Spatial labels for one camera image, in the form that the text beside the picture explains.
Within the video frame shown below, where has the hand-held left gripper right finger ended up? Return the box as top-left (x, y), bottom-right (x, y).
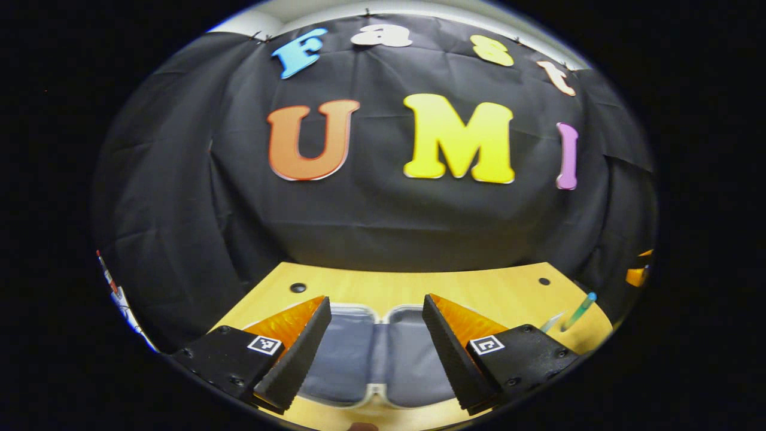
top-left (422, 293), bottom-right (581, 417)

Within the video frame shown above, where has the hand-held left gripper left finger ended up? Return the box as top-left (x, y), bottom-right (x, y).
top-left (171, 295), bottom-right (333, 415)

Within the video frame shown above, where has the teal tube with blue cap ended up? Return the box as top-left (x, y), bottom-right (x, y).
top-left (560, 292), bottom-right (598, 332)

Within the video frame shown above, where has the black backdrop cloth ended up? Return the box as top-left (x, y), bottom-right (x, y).
top-left (93, 13), bottom-right (658, 354)

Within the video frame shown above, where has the white printed board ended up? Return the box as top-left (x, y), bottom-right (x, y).
top-left (96, 250), bottom-right (157, 353)

